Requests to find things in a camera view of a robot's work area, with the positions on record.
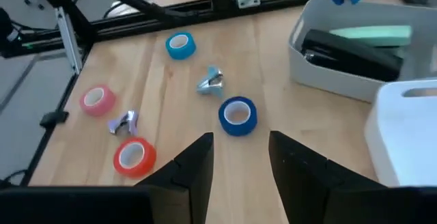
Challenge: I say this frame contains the silver aluminium bar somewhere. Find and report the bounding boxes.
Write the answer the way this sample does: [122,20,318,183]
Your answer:
[54,6,84,76]

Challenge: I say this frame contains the grey plastic bin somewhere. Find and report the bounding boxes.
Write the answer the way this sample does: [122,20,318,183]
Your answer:
[287,0,437,104]

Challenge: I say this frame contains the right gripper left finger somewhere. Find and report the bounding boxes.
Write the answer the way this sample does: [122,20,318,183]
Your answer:
[135,131,215,224]

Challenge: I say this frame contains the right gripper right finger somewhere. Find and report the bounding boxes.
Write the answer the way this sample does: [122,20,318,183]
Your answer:
[269,130,389,224]

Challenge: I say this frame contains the red tape roll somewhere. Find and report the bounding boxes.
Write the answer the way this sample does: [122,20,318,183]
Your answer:
[113,136,158,179]

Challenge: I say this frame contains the light blue tape roll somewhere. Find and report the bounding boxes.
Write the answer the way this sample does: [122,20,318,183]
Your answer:
[165,31,197,61]

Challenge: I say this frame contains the black stapler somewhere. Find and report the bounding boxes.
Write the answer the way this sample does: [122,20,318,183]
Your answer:
[300,28,404,83]

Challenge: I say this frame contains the lilac staple remover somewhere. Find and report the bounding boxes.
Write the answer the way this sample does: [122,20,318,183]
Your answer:
[107,109,140,137]

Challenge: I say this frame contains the pink tape roll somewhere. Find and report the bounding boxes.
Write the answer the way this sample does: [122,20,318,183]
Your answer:
[79,84,117,117]

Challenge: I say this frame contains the white plastic bin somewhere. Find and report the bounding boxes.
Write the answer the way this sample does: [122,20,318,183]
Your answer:
[363,78,437,188]

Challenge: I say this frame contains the dark blue tape roll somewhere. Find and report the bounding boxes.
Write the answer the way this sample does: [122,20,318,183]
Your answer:
[218,96,259,137]

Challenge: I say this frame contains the grey-blue staple remover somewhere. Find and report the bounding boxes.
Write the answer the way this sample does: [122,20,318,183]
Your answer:
[195,65,226,99]

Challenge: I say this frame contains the mint green stapler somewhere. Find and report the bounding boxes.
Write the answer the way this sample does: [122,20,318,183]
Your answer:
[328,25,413,49]

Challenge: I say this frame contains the black table clamp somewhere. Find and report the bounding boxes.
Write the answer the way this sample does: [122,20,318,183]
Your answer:
[39,110,70,128]

